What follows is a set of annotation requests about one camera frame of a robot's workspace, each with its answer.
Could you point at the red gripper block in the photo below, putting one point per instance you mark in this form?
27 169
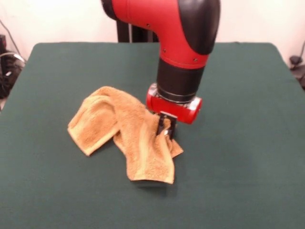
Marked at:
171 106

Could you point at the tan terry towel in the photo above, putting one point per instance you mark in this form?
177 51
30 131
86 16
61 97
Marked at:
100 119

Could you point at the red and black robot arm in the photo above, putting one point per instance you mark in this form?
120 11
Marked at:
176 47

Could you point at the dark green table cloth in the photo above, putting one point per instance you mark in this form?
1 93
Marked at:
238 143

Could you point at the black equipment pile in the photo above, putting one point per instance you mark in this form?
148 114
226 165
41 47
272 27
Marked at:
7 71

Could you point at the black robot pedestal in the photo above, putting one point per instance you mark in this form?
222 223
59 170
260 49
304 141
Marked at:
124 33

